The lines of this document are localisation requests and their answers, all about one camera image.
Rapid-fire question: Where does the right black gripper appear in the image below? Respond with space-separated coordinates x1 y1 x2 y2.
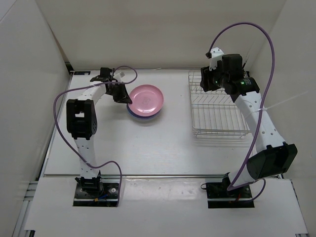
200 62 229 92

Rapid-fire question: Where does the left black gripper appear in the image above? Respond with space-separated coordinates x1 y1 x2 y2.
106 81 132 104

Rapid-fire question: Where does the blue plate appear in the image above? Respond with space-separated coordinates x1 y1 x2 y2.
126 105 160 117

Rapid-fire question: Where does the pink plate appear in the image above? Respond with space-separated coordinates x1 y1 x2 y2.
128 84 164 116

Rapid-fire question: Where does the purple plate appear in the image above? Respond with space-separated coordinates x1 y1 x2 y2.
131 114 158 121

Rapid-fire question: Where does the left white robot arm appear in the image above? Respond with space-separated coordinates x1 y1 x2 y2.
66 68 132 198

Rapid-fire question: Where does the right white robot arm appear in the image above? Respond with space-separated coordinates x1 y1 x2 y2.
200 48 298 198

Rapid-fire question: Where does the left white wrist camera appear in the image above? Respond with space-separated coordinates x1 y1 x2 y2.
114 72 125 82

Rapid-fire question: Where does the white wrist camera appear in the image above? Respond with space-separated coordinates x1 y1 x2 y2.
114 72 125 82
206 47 224 72

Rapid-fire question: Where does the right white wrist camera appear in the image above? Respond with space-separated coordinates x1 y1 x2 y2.
206 47 224 72

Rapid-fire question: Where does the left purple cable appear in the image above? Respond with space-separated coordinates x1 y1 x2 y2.
53 65 138 207

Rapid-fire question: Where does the purple cable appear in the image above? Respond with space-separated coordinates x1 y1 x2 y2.
53 65 138 207
209 21 276 201

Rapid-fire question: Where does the white wire dish rack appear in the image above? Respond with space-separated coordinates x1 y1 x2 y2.
188 70 250 139

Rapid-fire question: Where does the white cable tie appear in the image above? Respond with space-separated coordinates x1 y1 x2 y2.
246 91 309 119

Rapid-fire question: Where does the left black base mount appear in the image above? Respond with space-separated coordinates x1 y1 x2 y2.
73 176 120 207

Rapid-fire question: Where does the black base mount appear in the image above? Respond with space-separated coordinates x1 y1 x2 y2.
200 182 254 209
73 176 120 207

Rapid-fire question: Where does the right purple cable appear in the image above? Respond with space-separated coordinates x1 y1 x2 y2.
209 21 276 201

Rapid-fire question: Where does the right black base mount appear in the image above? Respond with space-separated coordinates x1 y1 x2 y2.
200 182 254 209

